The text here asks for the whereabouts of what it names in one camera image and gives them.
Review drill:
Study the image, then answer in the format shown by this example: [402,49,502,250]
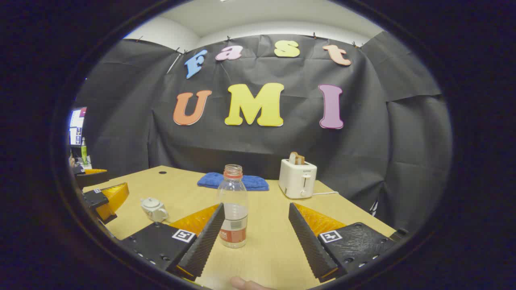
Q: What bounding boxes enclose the white toaster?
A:
[278,158,317,199]

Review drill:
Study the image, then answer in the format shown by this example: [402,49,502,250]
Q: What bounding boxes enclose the clear plastic water bottle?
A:
[218,164,249,249]

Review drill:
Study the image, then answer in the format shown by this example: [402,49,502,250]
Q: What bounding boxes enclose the black backdrop cloth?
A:
[75,34,453,232]

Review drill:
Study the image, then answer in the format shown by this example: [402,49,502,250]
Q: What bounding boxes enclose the white ceramic teacup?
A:
[142,203,169,223]

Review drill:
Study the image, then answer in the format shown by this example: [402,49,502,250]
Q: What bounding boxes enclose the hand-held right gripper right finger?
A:
[288,202,397,283]

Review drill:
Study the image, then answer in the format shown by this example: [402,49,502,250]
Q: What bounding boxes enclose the computer monitor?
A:
[69,107,87,146]

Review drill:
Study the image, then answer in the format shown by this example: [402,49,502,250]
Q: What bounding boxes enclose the blue folded towel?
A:
[197,172,270,191]

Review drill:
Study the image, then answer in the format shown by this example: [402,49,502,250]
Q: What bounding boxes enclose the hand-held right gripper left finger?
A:
[120,203,225,282]

